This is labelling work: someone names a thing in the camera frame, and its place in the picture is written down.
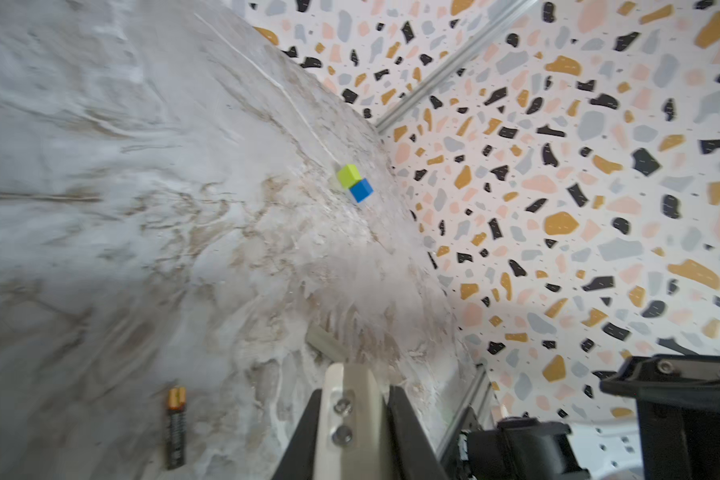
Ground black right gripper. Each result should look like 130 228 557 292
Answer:
600 355 720 479

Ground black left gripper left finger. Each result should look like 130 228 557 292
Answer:
272 389 322 480

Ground blue cube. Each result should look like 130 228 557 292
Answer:
349 179 374 203

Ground green cube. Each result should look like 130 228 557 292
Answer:
337 164 363 189

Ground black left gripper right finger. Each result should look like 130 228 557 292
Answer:
387 386 447 480

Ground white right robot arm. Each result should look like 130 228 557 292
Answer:
444 355 720 479

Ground aluminium corner post right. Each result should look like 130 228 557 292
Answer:
374 0 537 134

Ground dark AAA battery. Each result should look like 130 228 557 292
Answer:
166 386 187 470

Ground beige battery compartment cover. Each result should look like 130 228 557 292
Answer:
305 324 349 363

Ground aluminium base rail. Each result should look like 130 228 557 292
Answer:
436 364 495 465

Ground white remote control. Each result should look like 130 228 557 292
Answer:
312 363 397 480

